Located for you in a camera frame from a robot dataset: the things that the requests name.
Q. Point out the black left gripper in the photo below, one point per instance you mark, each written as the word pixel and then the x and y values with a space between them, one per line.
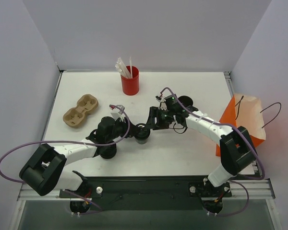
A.
pixel 132 130

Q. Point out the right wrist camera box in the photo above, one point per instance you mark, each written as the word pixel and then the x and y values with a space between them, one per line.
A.
pixel 162 102

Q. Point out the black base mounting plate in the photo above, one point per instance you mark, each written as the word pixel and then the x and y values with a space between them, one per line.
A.
pixel 208 196

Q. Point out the brown cardboard cup carrier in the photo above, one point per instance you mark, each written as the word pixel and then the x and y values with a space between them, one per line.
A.
pixel 75 117

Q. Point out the black cup lid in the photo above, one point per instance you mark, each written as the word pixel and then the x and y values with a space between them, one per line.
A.
pixel 143 131

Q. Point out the aluminium frame rail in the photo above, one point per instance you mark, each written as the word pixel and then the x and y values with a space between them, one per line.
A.
pixel 238 190

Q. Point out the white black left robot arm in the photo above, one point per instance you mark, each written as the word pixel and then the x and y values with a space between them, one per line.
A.
pixel 44 171

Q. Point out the stack of black lids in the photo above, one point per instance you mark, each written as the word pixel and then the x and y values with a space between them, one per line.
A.
pixel 108 152

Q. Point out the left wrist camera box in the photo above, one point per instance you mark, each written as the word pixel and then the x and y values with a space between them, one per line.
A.
pixel 117 112

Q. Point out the black paper coffee cup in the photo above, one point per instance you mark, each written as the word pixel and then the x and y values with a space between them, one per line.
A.
pixel 141 140

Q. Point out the red cylindrical straw holder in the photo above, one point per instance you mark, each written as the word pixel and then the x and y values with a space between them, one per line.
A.
pixel 131 86

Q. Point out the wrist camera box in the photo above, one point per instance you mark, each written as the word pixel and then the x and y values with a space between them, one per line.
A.
pixel 162 102
pixel 117 112

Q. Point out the orange paper bag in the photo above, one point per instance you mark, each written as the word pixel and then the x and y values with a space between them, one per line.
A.
pixel 247 111

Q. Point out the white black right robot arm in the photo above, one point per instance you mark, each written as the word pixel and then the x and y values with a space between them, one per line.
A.
pixel 237 151

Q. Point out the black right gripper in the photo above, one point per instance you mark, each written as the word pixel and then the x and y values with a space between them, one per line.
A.
pixel 154 117

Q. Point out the white wrapped straw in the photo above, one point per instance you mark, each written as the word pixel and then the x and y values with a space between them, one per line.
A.
pixel 130 63

